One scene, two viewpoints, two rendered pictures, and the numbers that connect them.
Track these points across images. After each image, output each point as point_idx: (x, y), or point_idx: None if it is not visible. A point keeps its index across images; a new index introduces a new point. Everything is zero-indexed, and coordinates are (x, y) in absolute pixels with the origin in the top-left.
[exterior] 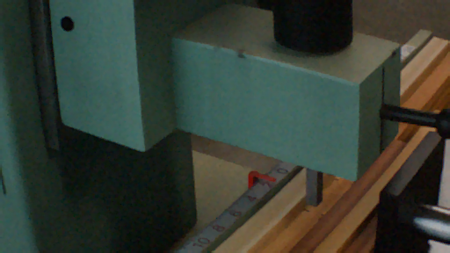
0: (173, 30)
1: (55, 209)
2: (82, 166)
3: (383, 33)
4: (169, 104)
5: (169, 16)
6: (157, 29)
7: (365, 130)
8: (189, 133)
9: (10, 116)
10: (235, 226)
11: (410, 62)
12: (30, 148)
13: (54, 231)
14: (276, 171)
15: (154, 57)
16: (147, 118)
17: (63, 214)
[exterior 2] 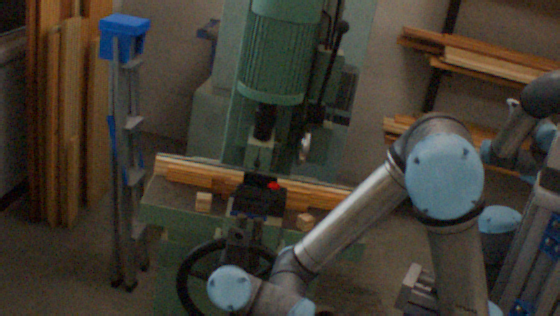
0: (252, 124)
1: (232, 156)
2: (245, 152)
3: None
4: (246, 140)
5: (251, 120)
6: (247, 121)
7: (248, 156)
8: (288, 173)
9: (227, 125)
10: (236, 169)
11: (339, 189)
12: (230, 136)
13: (229, 161)
14: (260, 171)
15: (244, 126)
16: (238, 138)
17: (234, 159)
